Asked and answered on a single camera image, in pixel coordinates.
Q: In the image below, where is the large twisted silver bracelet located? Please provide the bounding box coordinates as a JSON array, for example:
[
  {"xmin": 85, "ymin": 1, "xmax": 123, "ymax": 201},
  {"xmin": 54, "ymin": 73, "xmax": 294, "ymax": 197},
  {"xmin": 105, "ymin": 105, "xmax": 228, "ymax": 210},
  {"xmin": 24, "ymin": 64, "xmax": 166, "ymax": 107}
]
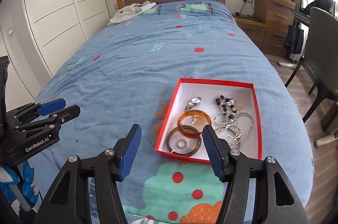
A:
[{"xmin": 214, "ymin": 125, "xmax": 243, "ymax": 140}]

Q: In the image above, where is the dark brown bangle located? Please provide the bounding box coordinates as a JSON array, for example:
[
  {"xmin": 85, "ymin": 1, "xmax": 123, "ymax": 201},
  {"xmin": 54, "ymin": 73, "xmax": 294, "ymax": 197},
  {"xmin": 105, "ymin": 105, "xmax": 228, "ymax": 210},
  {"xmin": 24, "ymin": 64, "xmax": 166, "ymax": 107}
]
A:
[{"xmin": 166, "ymin": 127, "xmax": 202, "ymax": 157}]

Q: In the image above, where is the small twisted silver bracelet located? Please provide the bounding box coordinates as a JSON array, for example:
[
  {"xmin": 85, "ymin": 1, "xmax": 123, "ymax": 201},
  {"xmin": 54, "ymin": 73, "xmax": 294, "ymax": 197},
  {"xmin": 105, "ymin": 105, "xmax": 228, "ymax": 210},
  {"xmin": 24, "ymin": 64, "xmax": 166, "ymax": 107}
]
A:
[{"xmin": 213, "ymin": 112, "xmax": 236, "ymax": 126}]

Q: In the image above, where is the silver chain necklace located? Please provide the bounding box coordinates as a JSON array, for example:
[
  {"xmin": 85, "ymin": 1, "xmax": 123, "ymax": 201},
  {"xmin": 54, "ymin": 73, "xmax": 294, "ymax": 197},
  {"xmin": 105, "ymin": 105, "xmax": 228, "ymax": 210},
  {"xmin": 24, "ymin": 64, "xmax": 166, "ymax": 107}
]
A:
[{"xmin": 224, "ymin": 110, "xmax": 255, "ymax": 149}]

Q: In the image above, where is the amber bangle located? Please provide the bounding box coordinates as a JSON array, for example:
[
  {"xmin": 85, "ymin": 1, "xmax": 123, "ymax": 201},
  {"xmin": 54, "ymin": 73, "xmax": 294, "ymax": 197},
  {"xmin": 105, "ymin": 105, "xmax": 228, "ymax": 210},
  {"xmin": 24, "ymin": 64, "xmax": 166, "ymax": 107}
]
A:
[{"xmin": 177, "ymin": 109, "xmax": 211, "ymax": 139}]

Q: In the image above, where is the beaded bracelet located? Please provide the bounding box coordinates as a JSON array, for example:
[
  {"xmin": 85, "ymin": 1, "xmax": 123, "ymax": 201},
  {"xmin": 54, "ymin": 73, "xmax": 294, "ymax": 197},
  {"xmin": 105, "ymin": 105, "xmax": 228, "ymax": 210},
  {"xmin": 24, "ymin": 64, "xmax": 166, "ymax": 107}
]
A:
[{"xmin": 214, "ymin": 94, "xmax": 243, "ymax": 121}]

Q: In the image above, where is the silver wristwatch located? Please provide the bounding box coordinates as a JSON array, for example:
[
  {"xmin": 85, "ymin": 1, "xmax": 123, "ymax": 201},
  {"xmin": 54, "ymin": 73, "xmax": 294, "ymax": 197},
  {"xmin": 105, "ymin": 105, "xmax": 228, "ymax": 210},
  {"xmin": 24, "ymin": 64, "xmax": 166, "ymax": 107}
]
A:
[{"xmin": 183, "ymin": 96, "xmax": 202, "ymax": 111}]

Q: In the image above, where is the red jewelry box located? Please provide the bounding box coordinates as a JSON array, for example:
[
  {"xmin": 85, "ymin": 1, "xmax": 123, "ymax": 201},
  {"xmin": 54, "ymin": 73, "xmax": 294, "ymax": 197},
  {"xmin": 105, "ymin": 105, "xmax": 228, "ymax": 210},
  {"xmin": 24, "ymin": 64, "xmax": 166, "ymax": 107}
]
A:
[{"xmin": 155, "ymin": 78, "xmax": 263, "ymax": 163}]

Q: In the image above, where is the blue patterned bedspread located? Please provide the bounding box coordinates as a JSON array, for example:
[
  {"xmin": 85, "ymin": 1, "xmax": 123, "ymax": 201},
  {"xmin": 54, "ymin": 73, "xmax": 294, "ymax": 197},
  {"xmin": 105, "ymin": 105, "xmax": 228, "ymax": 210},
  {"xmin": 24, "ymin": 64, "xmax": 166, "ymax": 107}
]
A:
[{"xmin": 33, "ymin": 1, "xmax": 313, "ymax": 223}]

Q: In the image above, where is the white wardrobe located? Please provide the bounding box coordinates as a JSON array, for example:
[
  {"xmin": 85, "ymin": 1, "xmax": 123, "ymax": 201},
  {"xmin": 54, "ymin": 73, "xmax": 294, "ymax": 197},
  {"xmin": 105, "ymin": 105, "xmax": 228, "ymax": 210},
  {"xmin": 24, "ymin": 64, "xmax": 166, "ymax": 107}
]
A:
[{"xmin": 0, "ymin": 0, "xmax": 112, "ymax": 108}]

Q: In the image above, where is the white clothing on bed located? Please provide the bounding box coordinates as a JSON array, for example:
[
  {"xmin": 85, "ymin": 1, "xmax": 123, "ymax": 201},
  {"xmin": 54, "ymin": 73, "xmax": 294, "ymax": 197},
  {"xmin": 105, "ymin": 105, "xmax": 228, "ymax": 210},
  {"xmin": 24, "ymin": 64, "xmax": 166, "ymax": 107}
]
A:
[{"xmin": 107, "ymin": 1, "xmax": 156, "ymax": 26}]

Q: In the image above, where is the low wooden nightstand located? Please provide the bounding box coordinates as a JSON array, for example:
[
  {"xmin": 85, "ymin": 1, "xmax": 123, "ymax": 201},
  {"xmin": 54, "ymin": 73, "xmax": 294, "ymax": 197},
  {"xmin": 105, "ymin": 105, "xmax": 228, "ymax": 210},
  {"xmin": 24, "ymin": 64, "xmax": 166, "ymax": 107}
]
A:
[{"xmin": 235, "ymin": 18, "xmax": 288, "ymax": 57}]

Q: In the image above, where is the dark hanging bag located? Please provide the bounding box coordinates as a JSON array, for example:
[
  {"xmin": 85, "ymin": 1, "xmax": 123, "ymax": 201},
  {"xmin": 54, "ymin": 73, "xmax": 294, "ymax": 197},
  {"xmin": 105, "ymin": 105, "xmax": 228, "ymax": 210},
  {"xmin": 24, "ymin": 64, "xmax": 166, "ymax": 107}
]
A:
[{"xmin": 284, "ymin": 23, "xmax": 304, "ymax": 59}]

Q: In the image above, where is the grey chair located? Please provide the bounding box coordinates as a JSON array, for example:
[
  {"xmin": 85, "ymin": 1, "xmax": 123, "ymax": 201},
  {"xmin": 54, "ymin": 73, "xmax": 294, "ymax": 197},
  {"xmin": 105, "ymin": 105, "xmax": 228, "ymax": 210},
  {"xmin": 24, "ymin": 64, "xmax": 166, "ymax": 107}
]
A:
[{"xmin": 285, "ymin": 7, "xmax": 337, "ymax": 122}]

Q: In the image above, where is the wooden drawer cabinet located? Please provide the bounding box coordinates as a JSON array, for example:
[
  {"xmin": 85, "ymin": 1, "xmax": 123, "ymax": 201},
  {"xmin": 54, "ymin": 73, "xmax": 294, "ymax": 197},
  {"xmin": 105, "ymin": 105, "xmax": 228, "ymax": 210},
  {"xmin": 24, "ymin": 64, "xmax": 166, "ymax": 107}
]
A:
[{"xmin": 254, "ymin": 0, "xmax": 296, "ymax": 29}]

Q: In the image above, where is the dark backpack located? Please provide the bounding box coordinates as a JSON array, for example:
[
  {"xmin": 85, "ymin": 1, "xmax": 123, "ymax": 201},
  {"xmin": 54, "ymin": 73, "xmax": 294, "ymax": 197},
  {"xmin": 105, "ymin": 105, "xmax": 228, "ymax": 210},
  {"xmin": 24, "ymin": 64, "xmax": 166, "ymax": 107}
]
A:
[{"xmin": 300, "ymin": 0, "xmax": 335, "ymax": 15}]

